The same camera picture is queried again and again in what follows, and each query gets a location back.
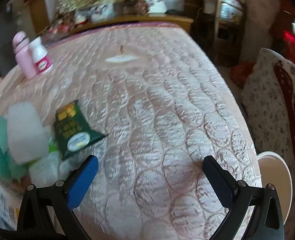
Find patterned sofa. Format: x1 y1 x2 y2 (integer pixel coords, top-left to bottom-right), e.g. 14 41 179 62
241 47 295 230

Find framed floral picture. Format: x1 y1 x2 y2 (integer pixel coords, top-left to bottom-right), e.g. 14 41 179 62
221 0 245 19

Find white plastic bucket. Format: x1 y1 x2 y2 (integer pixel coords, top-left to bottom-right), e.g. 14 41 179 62
257 151 293 228

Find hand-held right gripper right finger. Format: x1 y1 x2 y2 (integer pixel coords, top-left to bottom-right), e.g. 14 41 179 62
202 155 286 240

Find teal plush toy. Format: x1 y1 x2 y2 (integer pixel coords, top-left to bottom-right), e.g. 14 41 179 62
0 102 51 180

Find pink thermos bottle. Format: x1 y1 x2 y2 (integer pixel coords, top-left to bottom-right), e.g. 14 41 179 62
12 31 38 79

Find white printed box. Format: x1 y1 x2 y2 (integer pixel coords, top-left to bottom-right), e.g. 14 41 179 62
0 172 22 232

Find dark wooden chair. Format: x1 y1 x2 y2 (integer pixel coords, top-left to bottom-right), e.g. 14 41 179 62
195 0 246 67

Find white bottle pink label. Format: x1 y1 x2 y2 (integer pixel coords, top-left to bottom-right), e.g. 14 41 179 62
29 36 53 75

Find white label on bed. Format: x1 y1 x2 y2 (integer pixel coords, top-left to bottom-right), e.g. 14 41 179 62
105 54 138 64

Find white floral kettle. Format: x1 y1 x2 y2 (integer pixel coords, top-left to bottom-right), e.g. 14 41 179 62
144 0 168 14

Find green biscuit packet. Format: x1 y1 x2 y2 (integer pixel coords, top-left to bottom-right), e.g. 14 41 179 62
55 100 107 160

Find white green tissue packet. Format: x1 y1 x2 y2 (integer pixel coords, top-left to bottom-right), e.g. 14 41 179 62
29 140 72 186

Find grey refrigerator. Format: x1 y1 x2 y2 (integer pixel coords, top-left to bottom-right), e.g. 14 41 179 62
0 7 25 78

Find wooden low cabinet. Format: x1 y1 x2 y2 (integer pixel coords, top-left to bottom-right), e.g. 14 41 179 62
50 15 194 34

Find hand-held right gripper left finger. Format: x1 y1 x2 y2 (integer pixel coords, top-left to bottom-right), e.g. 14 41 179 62
18 155 99 240

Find red bag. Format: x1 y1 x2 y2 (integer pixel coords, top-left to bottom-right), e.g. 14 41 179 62
230 61 256 88

